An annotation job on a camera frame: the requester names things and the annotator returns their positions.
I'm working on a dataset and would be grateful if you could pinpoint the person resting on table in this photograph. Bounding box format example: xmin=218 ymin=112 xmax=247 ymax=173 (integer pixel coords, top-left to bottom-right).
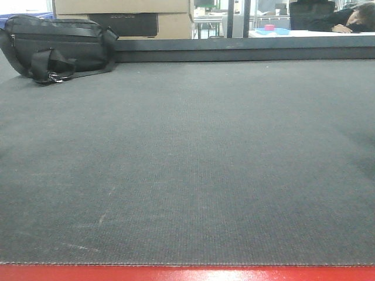
xmin=307 ymin=1 xmax=374 ymax=33

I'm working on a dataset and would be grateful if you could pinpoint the black conveyor side rail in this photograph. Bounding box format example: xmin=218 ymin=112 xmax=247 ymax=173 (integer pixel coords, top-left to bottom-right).
xmin=115 ymin=33 xmax=374 ymax=63

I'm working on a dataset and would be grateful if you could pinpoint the upper cardboard box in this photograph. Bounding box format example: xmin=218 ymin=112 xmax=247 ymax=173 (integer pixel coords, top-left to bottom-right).
xmin=55 ymin=0 xmax=194 ymax=15

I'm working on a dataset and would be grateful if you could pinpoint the black vertical post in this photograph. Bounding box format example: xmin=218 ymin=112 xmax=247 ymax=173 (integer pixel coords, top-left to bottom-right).
xmin=227 ymin=0 xmax=234 ymax=38

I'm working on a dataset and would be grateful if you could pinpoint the black fabric shoulder bag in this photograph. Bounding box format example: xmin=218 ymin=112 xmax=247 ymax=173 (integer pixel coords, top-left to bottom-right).
xmin=1 ymin=15 xmax=118 ymax=85

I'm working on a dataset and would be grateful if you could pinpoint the red conveyor front edge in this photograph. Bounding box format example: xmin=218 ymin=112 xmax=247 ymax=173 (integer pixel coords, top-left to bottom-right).
xmin=1 ymin=265 xmax=374 ymax=280

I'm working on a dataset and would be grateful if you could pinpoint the black office chair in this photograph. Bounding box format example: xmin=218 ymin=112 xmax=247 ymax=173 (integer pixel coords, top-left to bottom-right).
xmin=289 ymin=1 xmax=336 ymax=30

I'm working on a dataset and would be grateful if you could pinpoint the dark grey conveyor belt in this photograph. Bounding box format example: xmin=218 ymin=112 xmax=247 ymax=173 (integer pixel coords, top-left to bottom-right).
xmin=1 ymin=58 xmax=374 ymax=266

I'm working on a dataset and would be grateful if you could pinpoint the lower cardboard box black label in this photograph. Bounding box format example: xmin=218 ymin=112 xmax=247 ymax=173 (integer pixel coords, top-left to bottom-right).
xmin=56 ymin=12 xmax=194 ymax=40

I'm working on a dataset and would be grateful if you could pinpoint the white background table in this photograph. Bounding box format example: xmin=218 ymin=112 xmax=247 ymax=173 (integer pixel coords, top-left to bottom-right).
xmin=248 ymin=30 xmax=374 ymax=38

